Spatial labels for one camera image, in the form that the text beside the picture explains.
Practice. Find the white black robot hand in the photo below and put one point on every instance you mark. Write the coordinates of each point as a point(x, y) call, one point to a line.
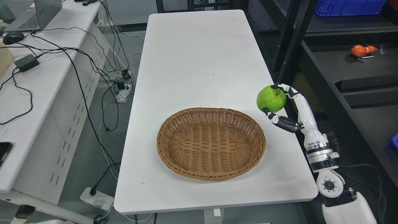
point(306, 122)

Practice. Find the black power adapter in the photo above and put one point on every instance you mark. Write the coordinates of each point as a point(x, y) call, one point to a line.
point(26, 63)

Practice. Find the black metal shelf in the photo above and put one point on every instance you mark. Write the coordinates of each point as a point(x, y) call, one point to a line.
point(358, 95)

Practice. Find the white power strip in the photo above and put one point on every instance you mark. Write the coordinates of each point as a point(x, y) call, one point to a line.
point(124, 92)
point(99, 199)

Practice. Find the grey laptop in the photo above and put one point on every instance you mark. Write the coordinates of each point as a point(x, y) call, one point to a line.
point(36, 18)

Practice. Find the brown wicker basket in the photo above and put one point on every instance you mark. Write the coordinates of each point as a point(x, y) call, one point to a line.
point(210, 143)

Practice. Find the black computer mouse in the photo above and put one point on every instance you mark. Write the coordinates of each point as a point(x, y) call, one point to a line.
point(13, 37)

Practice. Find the white power strip far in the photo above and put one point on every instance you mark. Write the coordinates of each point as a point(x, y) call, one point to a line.
point(124, 92)

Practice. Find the white power strip near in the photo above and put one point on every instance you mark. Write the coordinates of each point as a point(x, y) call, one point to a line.
point(99, 199)

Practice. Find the beige wooden box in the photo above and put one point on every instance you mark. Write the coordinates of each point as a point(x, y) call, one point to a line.
point(6, 58)

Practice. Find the blue plastic tray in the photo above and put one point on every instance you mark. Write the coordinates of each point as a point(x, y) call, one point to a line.
point(395, 141)

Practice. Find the white side desk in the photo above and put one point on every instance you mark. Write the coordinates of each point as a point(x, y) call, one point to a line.
point(43, 118)

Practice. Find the blue bin top shelf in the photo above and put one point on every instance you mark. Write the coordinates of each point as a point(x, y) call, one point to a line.
point(349, 7)

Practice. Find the black smartphone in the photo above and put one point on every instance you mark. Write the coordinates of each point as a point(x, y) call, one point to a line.
point(5, 148)

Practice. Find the green apple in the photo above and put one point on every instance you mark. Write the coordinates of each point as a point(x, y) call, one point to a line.
point(272, 99)

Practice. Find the orange toy on shelf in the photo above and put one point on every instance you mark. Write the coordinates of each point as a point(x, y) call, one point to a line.
point(359, 50)

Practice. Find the white table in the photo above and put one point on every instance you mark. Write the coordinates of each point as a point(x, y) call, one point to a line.
point(206, 59)

